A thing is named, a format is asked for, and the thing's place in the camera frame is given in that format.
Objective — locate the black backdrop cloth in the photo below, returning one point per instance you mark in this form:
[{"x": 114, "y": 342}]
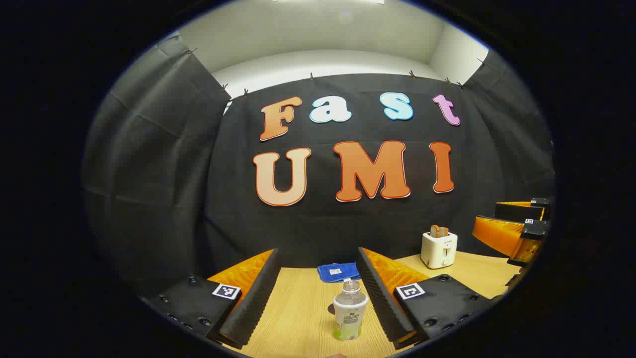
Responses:
[{"x": 164, "y": 174}]

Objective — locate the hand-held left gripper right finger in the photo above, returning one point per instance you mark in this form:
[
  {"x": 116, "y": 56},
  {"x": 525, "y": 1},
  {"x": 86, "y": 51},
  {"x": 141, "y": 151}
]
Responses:
[{"x": 380, "y": 298}]

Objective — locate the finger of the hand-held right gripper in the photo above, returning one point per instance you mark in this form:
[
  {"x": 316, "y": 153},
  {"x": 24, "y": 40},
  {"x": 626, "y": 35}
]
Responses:
[
  {"x": 516, "y": 211},
  {"x": 497, "y": 231}
]

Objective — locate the clear water bottle green label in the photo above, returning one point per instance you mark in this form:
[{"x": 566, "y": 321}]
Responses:
[{"x": 350, "y": 313}]

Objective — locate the cream toaster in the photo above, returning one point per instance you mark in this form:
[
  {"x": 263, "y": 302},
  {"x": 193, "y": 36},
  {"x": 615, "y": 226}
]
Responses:
[{"x": 438, "y": 251}]

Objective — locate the toasted bread slice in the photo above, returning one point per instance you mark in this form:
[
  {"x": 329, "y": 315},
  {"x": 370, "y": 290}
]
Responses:
[
  {"x": 435, "y": 231},
  {"x": 444, "y": 232}
]

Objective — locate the blue towel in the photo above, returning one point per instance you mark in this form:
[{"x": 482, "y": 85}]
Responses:
[{"x": 338, "y": 272}]

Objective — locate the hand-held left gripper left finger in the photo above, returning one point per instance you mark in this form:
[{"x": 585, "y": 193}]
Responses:
[{"x": 256, "y": 298}]

